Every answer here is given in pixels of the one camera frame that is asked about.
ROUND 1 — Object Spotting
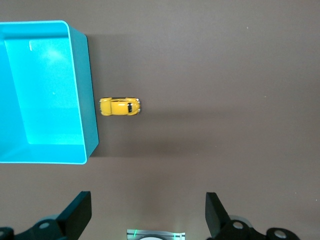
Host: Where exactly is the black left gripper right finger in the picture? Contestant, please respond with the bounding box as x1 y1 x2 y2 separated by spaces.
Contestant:
204 191 301 240

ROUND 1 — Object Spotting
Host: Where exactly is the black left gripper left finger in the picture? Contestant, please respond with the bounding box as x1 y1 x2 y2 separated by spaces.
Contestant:
0 191 92 240

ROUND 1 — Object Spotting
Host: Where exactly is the yellow beetle toy car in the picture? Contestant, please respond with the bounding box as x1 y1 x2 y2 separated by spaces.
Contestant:
98 96 142 117

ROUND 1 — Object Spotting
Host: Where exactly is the teal plastic storage bin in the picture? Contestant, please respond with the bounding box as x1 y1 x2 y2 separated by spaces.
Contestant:
0 19 100 166

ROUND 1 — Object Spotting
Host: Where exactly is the brown table cover mat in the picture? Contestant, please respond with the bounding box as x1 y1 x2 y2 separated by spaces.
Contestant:
0 0 320 240

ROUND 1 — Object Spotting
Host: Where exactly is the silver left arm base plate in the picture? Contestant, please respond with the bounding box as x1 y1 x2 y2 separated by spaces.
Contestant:
126 228 187 240

